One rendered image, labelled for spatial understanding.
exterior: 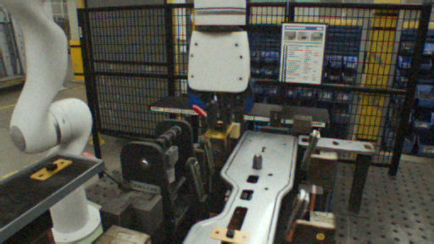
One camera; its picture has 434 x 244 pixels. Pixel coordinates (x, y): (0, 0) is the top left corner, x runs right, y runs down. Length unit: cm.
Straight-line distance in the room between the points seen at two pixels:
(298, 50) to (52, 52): 111
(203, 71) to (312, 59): 107
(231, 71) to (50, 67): 48
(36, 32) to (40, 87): 14
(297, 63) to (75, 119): 107
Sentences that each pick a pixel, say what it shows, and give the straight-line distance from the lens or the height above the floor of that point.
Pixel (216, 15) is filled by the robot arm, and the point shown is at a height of 145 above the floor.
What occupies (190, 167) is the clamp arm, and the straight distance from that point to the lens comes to 75.
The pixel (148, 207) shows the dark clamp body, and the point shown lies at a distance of 63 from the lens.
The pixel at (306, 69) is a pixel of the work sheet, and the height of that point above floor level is 123.
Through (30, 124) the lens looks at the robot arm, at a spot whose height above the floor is 121.
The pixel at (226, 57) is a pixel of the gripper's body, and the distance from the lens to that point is 47.
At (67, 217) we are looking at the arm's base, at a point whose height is 88.
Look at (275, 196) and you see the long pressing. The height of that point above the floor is 100.
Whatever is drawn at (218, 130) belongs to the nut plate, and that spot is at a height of 125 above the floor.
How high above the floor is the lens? 144
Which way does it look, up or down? 19 degrees down
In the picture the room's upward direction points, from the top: straight up
